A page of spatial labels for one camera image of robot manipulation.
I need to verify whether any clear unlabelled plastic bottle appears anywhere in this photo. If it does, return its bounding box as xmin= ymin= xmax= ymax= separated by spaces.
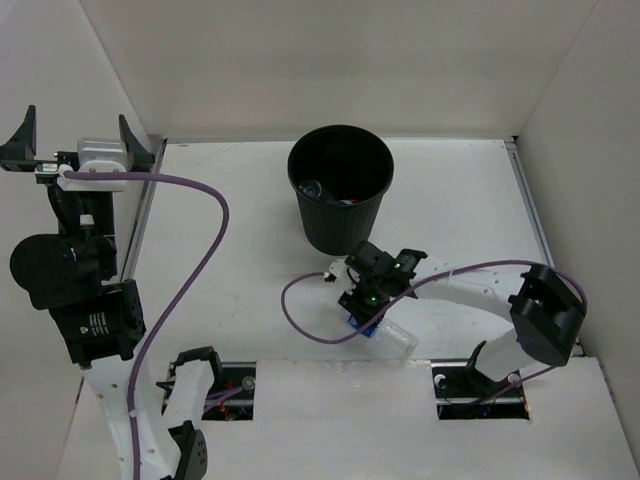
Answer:
xmin=298 ymin=179 xmax=335 ymax=203

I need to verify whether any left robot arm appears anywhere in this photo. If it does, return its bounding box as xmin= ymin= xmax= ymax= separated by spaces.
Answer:
xmin=1 ymin=106 xmax=225 ymax=479

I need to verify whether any black plastic waste bin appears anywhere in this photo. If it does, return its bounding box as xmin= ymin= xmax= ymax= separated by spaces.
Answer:
xmin=287 ymin=125 xmax=394 ymax=256

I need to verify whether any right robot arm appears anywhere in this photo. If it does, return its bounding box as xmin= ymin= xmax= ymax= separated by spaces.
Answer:
xmin=325 ymin=241 xmax=588 ymax=396

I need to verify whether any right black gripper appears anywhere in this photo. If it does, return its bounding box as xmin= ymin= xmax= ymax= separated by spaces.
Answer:
xmin=338 ymin=275 xmax=390 ymax=331

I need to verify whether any blue label water bottle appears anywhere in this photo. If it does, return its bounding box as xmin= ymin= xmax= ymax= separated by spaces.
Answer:
xmin=348 ymin=317 xmax=419 ymax=360

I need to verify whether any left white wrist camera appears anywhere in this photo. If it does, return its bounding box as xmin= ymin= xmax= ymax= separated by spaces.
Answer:
xmin=56 ymin=138 xmax=132 ymax=192

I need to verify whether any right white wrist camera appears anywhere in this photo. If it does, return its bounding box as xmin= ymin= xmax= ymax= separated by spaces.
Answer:
xmin=323 ymin=259 xmax=359 ymax=295

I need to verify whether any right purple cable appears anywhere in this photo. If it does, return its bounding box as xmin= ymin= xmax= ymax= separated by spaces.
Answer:
xmin=280 ymin=259 xmax=589 ymax=401

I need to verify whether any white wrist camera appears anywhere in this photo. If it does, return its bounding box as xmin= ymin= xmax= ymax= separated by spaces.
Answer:
xmin=56 ymin=138 xmax=132 ymax=192
xmin=323 ymin=259 xmax=359 ymax=295

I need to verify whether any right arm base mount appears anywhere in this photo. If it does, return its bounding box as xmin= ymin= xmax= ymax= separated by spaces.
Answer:
xmin=431 ymin=361 xmax=530 ymax=421

